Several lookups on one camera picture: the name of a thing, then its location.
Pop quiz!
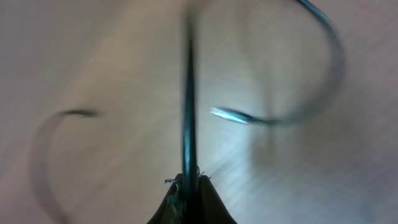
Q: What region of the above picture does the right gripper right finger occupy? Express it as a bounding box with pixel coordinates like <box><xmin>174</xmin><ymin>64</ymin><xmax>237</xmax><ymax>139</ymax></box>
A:
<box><xmin>198</xmin><ymin>175</ymin><xmax>237</xmax><ymax>224</ymax></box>

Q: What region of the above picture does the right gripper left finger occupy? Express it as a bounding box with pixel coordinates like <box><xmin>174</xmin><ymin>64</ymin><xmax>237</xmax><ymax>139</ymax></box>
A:
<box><xmin>147</xmin><ymin>174</ymin><xmax>186</xmax><ymax>224</ymax></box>

